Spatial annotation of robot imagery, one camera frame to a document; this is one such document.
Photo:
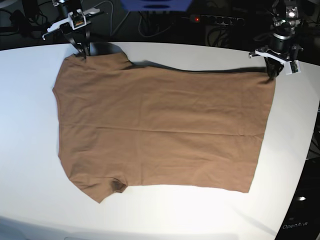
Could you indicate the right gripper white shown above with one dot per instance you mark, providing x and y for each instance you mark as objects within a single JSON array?
[{"x": 83, "y": 49}]

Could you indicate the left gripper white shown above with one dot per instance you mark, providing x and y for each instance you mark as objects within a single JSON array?
[{"x": 272, "y": 69}]

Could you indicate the brown T-shirt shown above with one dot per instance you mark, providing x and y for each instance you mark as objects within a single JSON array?
[{"x": 123, "y": 125}]

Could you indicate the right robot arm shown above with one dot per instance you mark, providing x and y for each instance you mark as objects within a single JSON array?
[{"x": 67, "y": 6}]

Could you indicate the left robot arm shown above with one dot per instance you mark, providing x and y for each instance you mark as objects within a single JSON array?
[{"x": 281, "y": 52}]

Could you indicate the blue object at top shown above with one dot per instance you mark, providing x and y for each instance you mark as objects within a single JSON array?
[{"x": 156, "y": 5}]

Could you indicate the black power strip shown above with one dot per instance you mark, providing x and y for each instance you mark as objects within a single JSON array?
[{"x": 217, "y": 20}]

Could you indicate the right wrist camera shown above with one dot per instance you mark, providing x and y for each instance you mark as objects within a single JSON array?
[{"x": 77, "y": 19}]

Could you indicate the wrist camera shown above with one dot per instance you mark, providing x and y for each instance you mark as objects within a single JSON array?
[
  {"x": 77, "y": 19},
  {"x": 292, "y": 67}
]

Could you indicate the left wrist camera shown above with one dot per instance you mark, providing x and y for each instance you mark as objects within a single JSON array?
[{"x": 292, "y": 67}]

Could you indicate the black OpenArm base plate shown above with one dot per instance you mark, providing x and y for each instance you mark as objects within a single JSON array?
[{"x": 302, "y": 220}]

